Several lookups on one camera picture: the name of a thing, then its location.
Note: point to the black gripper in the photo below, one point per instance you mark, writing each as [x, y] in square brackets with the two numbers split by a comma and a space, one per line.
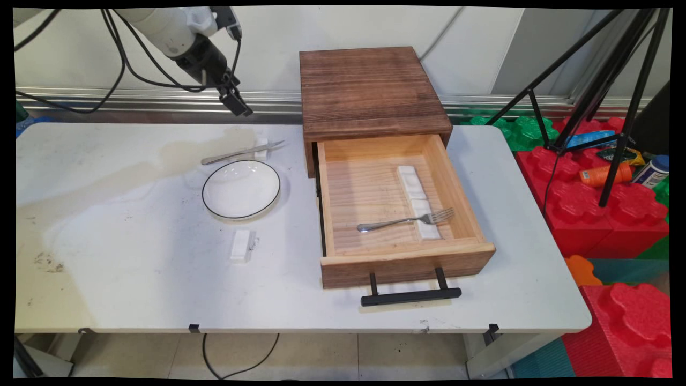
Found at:
[206, 61]

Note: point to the silver table knife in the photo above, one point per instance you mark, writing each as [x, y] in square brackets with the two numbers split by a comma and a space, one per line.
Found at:
[236, 154]

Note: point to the silver fork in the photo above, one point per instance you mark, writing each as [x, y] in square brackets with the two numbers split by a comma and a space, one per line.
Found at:
[396, 221]

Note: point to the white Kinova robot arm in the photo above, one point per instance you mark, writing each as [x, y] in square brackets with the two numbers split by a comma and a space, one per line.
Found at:
[161, 27]

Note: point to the white foam block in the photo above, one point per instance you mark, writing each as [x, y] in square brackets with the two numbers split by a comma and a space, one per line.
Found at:
[240, 246]
[261, 153]
[411, 182]
[429, 229]

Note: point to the white plate black rim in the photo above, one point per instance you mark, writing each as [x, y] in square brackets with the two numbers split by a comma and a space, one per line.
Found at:
[241, 190]

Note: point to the dark wooden cabinet box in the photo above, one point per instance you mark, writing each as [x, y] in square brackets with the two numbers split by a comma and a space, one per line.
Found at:
[370, 91]

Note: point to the green foam building block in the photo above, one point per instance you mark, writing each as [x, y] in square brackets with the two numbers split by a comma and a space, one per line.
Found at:
[525, 131]

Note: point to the blue packet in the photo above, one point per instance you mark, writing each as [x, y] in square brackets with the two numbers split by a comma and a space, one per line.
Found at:
[589, 138]

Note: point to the red foam building blocks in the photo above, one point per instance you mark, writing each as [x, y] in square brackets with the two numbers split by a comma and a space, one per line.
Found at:
[584, 214]

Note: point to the white table leg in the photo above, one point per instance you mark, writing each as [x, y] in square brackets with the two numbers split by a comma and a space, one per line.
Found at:
[504, 354]

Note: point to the orange bottle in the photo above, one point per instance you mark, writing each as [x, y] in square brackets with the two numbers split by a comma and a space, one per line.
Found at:
[603, 175]

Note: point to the orange foam building block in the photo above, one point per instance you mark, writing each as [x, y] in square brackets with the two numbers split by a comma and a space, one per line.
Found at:
[581, 271]

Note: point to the black tripod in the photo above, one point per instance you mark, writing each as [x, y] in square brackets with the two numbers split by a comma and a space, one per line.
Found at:
[627, 107]

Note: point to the green yellow snack packet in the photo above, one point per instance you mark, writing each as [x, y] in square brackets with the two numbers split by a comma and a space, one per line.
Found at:
[635, 156]

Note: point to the white bottle blue cap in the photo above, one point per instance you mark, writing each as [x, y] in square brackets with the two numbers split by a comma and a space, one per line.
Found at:
[653, 171]

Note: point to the red foam building block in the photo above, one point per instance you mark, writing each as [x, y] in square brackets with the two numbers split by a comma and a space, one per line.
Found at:
[627, 327]

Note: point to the aluminium rail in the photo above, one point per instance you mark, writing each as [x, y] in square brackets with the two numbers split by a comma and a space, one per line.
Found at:
[161, 102]

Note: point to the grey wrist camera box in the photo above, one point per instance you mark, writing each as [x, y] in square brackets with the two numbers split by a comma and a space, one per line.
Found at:
[228, 19]

